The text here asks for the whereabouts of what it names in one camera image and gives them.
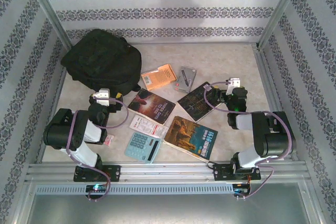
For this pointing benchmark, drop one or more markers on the black book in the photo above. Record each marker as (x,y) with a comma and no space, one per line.
(197,103)

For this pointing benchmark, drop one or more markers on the small pink tissue packet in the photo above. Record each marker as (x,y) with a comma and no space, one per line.
(109,140)

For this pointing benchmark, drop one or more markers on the grey pen box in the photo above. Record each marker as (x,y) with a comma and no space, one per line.
(186,78)

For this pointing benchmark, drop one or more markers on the dark red book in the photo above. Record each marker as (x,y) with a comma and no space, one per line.
(152,106)

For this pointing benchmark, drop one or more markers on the white and red paper card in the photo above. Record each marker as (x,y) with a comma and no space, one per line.
(147,125)

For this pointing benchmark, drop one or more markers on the black backpack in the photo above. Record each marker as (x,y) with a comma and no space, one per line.
(102,58)

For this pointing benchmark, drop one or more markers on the orange book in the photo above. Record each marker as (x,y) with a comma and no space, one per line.
(158,77)

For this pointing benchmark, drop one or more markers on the blue and brown book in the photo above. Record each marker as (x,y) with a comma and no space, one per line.
(190,137)

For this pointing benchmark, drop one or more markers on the light blue calculator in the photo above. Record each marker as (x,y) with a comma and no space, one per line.
(141,146)

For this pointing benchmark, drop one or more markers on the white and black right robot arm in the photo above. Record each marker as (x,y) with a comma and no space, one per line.
(273,134)

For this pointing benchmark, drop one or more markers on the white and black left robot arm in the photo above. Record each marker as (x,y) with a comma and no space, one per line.
(78,129)

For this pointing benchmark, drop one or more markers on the left controller board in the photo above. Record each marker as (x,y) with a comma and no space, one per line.
(96,188)

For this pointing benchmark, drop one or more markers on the controller board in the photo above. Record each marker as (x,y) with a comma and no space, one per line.
(96,188)
(241,190)

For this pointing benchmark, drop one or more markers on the right controller board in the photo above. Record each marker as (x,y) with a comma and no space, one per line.
(241,190)

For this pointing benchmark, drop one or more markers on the grey metal front panel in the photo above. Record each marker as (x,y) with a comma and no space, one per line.
(162,208)

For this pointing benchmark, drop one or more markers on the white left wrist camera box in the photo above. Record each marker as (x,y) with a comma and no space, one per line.
(102,96)

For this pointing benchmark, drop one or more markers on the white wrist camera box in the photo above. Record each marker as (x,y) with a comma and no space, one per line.
(102,96)
(234,83)

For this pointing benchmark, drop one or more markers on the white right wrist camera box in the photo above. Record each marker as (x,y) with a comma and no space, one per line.
(234,83)

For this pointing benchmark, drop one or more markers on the aluminium right side rail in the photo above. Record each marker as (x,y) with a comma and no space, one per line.
(267,77)

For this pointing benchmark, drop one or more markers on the aluminium left side rail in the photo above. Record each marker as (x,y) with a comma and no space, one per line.
(60,82)

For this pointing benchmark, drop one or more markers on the aluminium back frame rail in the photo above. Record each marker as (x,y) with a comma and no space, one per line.
(183,43)

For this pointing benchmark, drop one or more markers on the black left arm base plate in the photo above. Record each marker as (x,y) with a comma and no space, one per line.
(113,172)

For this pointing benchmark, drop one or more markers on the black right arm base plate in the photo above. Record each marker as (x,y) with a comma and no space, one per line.
(221,172)

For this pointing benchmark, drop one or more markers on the aluminium mounting rail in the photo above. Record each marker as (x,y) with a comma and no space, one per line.
(162,171)

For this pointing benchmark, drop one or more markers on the aluminium right frame post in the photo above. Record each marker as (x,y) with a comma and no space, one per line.
(279,11)

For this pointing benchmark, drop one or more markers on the aluminium frame post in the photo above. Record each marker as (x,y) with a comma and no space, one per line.
(48,11)
(279,11)

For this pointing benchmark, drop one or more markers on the aluminium left frame post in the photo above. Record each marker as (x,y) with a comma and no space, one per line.
(48,11)

